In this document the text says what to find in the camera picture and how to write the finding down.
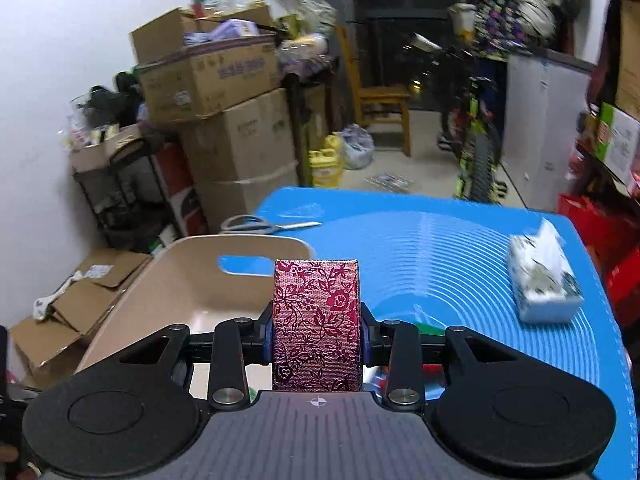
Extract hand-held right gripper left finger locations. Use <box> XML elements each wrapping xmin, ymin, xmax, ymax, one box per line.
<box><xmin>119</xmin><ymin>300</ymin><xmax>275</xmax><ymax>408</ymax></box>

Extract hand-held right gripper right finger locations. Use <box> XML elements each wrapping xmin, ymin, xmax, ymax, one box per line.
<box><xmin>361</xmin><ymin>302</ymin><xmax>521</xmax><ymax>408</ymax></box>

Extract red floral brocade box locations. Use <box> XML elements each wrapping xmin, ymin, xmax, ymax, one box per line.
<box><xmin>272</xmin><ymin>259</ymin><xmax>362</xmax><ymax>393</ymax></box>

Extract beige plastic storage bin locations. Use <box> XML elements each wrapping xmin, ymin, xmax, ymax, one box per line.
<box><xmin>75</xmin><ymin>235</ymin><xmax>317</xmax><ymax>401</ymax></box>

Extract white foam piece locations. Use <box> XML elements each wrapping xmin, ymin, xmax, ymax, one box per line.
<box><xmin>33</xmin><ymin>270</ymin><xmax>84</xmax><ymax>322</ymax></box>

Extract blue table mat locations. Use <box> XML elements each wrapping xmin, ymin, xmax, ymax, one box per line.
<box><xmin>255</xmin><ymin>186</ymin><xmax>626</xmax><ymax>480</ymax></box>

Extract torn cardboard box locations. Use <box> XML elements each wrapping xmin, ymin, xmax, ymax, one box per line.
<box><xmin>9</xmin><ymin>247</ymin><xmax>152</xmax><ymax>392</ymax></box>

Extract taped cardboard box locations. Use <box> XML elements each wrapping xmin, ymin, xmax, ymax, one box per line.
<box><xmin>192</xmin><ymin>162</ymin><xmax>301</xmax><ymax>233</ymax></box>

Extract flat plastic packet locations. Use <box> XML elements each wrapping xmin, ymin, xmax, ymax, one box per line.
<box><xmin>367</xmin><ymin>172</ymin><xmax>414</xmax><ymax>194</ymax></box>

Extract red and white appliance box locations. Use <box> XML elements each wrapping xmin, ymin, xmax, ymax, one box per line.
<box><xmin>154</xmin><ymin>144</ymin><xmax>210</xmax><ymax>237</ymax></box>

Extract yellow plastic jug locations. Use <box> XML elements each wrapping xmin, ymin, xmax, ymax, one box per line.
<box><xmin>308</xmin><ymin>133</ymin><xmax>345</xmax><ymax>189</ymax></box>

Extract white tissue pack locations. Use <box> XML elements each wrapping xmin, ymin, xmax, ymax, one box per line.
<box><xmin>507</xmin><ymin>219</ymin><xmax>586</xmax><ymax>323</ymax></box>

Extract clear plastic bag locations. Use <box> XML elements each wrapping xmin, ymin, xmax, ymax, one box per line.
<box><xmin>340</xmin><ymin>124</ymin><xmax>376</xmax><ymax>170</ymax></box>

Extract black shelf rack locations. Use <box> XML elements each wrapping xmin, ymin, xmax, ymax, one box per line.
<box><xmin>72</xmin><ymin>142</ymin><xmax>173</xmax><ymax>253</ymax></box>

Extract large plain cardboard box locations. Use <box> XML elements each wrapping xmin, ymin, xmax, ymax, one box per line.
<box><xmin>182</xmin><ymin>89</ymin><xmax>301</xmax><ymax>186</ymax></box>

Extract green and black bicycle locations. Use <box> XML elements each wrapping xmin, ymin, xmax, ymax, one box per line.
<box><xmin>410</xmin><ymin>32</ymin><xmax>509</xmax><ymax>204</ymax></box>

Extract wooden chair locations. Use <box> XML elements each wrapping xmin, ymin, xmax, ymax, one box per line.
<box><xmin>337</xmin><ymin>24</ymin><xmax>414</xmax><ymax>157</ymax></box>

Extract small cardboard box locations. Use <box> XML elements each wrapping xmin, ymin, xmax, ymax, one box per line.
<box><xmin>69</xmin><ymin>124</ymin><xmax>147</xmax><ymax>172</ymax></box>

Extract stacked cardboard boxes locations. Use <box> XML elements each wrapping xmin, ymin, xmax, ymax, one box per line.
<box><xmin>137</xmin><ymin>35</ymin><xmax>281</xmax><ymax>123</ymax></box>

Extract red gift boxes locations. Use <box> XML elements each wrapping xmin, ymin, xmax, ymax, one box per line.
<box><xmin>557</xmin><ymin>192</ymin><xmax>640</xmax><ymax>332</ymax></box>

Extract white chest freezer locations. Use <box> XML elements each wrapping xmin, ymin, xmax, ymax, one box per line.
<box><xmin>501</xmin><ymin>47</ymin><xmax>597</xmax><ymax>212</ymax></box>

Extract open cardboard box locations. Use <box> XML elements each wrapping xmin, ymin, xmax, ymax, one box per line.
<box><xmin>131</xmin><ymin>1</ymin><xmax>276</xmax><ymax>63</ymax></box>

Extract green and white carton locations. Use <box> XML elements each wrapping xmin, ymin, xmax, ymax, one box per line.
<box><xmin>596</xmin><ymin>102</ymin><xmax>640</xmax><ymax>182</ymax></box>

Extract white cup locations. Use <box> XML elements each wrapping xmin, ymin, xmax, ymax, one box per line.
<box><xmin>447</xmin><ymin>2</ymin><xmax>477</xmax><ymax>29</ymax></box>

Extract floral fabric bag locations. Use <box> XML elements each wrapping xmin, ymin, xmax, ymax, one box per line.
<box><xmin>471</xmin><ymin>0</ymin><xmax>557</xmax><ymax>62</ymax></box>

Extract grey handled scissors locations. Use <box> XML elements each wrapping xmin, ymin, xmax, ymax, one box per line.
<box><xmin>220</xmin><ymin>214</ymin><xmax>323</xmax><ymax>236</ymax></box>

